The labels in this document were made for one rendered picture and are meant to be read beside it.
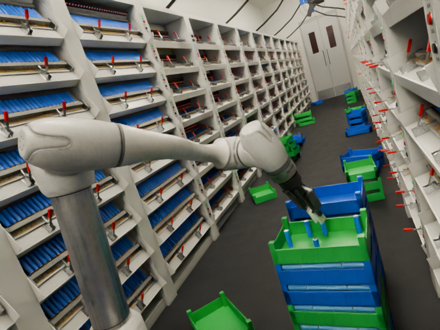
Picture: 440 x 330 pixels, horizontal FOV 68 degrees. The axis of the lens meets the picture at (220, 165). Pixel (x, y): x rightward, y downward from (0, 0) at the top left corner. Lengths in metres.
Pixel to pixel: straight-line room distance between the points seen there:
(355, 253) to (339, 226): 0.21
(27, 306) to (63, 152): 0.79
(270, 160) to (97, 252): 0.54
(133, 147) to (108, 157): 0.06
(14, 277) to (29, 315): 0.14
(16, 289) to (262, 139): 0.95
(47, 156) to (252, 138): 0.54
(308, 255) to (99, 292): 0.63
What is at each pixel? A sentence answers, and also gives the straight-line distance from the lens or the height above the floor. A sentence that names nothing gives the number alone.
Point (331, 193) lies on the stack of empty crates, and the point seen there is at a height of 0.42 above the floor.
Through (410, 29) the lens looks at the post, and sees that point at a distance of 1.28.
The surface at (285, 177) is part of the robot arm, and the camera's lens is 1.04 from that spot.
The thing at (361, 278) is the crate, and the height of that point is 0.34.
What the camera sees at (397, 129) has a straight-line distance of 2.02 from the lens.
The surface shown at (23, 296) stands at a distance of 1.37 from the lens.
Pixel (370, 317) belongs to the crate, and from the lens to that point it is 1.22.
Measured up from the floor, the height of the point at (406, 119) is 0.72.
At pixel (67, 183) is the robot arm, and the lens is 0.84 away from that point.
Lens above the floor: 0.99
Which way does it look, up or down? 11 degrees down
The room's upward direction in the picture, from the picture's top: 18 degrees counter-clockwise
